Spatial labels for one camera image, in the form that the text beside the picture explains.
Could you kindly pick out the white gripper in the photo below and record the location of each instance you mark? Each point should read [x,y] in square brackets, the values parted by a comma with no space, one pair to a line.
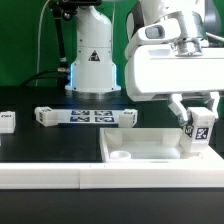
[153,72]

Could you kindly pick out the white square table top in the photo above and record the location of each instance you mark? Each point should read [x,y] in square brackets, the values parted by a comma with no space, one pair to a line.
[148,145]

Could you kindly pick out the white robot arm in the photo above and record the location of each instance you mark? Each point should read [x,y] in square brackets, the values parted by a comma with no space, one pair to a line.
[93,70]

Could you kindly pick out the tag marker sheet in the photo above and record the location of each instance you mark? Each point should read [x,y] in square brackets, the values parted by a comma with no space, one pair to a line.
[75,116]

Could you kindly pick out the white fence frame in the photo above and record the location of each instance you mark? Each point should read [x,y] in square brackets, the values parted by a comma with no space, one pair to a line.
[193,173]

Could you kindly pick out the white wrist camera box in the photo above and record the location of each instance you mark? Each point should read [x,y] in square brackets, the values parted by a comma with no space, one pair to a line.
[158,33]

